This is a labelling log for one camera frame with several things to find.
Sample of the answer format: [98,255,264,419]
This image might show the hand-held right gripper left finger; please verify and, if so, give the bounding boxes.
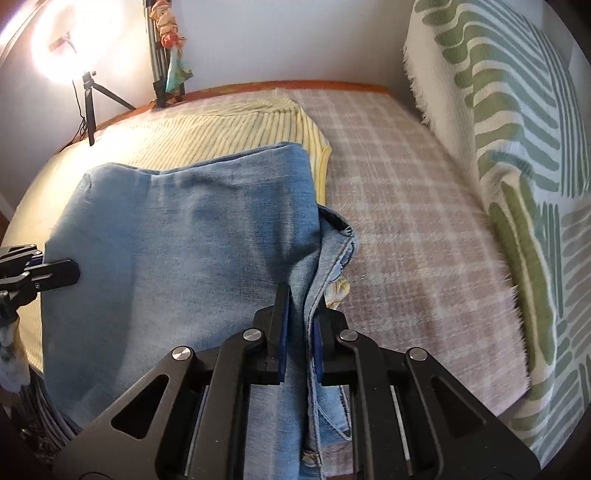
[53,283,291,480]

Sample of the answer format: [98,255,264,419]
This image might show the plaid bed blanket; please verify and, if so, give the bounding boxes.
[281,88,532,476]

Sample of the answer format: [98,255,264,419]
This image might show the blue denim pants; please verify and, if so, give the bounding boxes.
[39,143,361,480]

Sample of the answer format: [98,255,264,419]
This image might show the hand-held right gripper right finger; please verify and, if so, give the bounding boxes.
[311,309,539,480]

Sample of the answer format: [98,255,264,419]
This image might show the black light stand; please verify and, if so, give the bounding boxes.
[141,0,185,109]

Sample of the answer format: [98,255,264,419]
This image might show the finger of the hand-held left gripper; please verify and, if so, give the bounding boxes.
[0,259,82,324]
[0,244,44,269]

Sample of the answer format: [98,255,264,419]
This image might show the colourful scarf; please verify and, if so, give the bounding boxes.
[154,0,195,93]

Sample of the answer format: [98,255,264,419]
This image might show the black tripod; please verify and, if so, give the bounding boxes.
[71,69,138,147]

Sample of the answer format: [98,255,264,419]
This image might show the grey ribbed fabric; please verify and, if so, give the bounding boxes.
[18,364,83,444]

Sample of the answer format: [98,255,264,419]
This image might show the pale patterned cloth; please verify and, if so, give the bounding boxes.
[0,314,31,394]

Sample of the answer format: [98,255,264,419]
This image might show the green striped pillow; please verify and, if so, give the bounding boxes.
[402,0,591,462]

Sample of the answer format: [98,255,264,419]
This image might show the ring light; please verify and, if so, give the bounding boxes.
[30,0,126,87]

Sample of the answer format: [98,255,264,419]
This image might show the wooden bed frame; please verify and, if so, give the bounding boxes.
[55,80,398,155]

